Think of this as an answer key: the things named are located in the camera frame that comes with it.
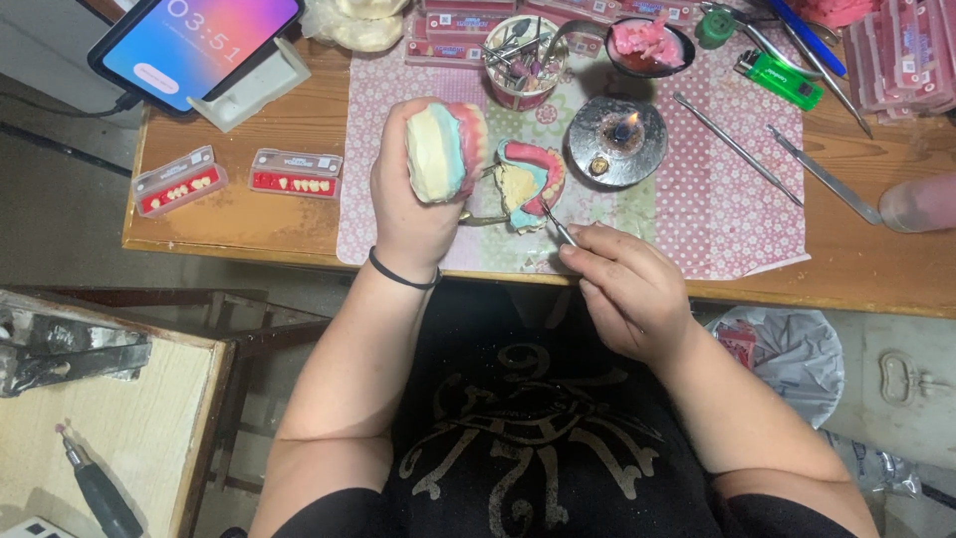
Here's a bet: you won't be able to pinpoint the black metal wax ladle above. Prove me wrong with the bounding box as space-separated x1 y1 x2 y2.
541 16 697 80

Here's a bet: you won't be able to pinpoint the black charging cable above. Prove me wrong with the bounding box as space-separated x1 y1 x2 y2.
0 91 144 120

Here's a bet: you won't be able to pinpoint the pinkish plastic bottle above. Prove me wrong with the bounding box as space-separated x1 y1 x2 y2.
879 172 956 234

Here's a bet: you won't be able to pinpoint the pink wax lump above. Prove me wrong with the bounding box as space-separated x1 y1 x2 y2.
790 0 884 31

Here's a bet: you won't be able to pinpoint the pink wax denture model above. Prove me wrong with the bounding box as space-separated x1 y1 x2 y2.
493 139 566 234

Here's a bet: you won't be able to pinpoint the wooden side table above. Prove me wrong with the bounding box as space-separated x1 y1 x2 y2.
0 287 237 538

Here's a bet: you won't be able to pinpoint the long metal pliers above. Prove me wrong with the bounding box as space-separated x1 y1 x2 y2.
701 0 875 140

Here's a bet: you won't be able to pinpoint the person's right hand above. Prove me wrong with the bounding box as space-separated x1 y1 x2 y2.
559 222 700 367

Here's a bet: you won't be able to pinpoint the bunch of dental burs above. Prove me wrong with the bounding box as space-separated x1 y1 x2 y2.
482 18 557 92

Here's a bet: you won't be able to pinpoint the cream blue pink dental cast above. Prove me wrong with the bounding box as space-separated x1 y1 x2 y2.
405 102 490 204

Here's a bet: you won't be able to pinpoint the flat metal dental spatula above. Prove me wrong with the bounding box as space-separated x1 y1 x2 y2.
765 123 885 227

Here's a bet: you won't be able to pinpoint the metal alcohol burner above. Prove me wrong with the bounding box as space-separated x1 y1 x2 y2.
565 96 669 188

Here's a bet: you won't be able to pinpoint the metal wax carving tool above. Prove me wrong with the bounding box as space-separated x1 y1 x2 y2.
539 200 581 248

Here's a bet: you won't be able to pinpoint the white phone stand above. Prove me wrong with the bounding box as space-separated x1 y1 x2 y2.
187 37 312 134

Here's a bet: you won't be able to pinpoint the black smartphone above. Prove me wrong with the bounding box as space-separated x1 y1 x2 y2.
87 0 306 118

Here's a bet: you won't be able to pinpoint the clear red artificial teeth box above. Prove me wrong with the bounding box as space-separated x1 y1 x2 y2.
248 148 344 200
131 145 229 218

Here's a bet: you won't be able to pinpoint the clear plastic packet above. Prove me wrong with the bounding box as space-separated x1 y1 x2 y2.
820 429 924 500

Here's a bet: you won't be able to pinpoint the black elastic wrist band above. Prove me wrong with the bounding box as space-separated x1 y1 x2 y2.
368 246 443 291

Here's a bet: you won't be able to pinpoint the person's left hand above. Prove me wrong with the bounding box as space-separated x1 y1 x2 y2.
369 97 469 281

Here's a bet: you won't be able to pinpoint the green round cap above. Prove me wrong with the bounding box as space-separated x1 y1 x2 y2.
695 7 740 50

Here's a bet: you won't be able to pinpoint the grey metal press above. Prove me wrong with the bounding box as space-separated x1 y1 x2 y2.
0 302 153 399

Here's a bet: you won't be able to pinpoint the red white paper cup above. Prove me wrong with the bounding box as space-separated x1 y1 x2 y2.
482 15 570 112

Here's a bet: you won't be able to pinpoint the row of red teeth boxes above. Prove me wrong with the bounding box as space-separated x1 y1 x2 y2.
403 0 703 70

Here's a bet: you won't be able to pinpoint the stack of pink teeth boxes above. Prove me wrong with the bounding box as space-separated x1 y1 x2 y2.
842 0 956 125

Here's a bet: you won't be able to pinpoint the pink wax pieces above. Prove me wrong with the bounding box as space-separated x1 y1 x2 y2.
611 16 685 70

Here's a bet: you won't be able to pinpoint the person's black printed shirt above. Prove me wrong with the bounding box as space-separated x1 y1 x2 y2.
272 280 860 538

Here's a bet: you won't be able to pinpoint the pink floral table cloth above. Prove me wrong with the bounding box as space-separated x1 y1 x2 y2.
336 28 812 282

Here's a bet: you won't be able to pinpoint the thin metal dental probe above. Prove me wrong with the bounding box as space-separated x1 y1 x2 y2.
672 91 805 208

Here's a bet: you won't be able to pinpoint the dark wooden stool frame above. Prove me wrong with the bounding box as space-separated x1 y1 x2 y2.
45 286 334 494

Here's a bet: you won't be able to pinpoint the plastic bag of plaster casts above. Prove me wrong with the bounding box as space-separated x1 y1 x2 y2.
301 0 413 54

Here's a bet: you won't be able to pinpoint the blue pen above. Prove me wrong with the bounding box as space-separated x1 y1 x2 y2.
765 0 849 80

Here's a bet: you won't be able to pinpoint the black dental handpiece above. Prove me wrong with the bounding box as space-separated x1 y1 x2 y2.
54 422 145 538

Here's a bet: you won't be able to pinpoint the white control box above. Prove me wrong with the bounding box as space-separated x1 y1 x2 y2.
0 516 77 538

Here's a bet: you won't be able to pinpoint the white plastic waste bag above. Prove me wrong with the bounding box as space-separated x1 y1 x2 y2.
705 305 846 430

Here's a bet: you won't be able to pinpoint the green lighter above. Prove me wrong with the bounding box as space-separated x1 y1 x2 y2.
734 49 825 112

